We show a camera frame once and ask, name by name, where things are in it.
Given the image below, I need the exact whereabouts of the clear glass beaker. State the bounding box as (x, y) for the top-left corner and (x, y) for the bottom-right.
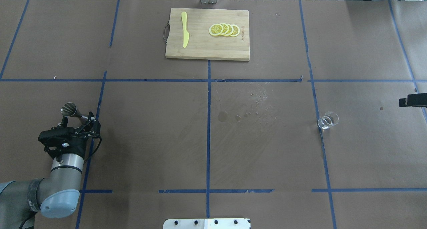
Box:
(317, 111), (340, 130)

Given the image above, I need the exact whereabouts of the lemon slice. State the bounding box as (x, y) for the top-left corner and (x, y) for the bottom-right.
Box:
(230, 25), (241, 37)
(225, 24), (234, 36)
(220, 23), (230, 36)
(209, 23), (224, 36)

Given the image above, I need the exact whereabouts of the yellow plastic knife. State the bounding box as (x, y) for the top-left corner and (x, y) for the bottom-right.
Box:
(180, 11), (189, 48)

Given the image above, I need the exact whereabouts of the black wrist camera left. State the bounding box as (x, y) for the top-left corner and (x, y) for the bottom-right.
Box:
(38, 127), (75, 144)

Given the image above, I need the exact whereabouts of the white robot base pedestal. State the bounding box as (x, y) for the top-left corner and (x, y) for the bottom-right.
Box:
(163, 218), (251, 229)

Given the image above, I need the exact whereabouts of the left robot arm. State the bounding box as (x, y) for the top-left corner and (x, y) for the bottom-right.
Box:
(1, 112), (102, 229)

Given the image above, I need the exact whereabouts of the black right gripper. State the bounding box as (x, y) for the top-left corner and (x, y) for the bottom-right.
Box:
(399, 93), (427, 108)

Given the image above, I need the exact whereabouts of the wooden cutting board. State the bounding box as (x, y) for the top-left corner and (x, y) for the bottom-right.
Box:
(165, 8), (250, 61)

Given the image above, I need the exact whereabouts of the steel jigger measuring cup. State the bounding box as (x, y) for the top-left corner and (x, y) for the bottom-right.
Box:
(60, 102), (89, 123)

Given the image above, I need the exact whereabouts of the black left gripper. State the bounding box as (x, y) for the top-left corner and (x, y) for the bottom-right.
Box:
(45, 111), (101, 158)

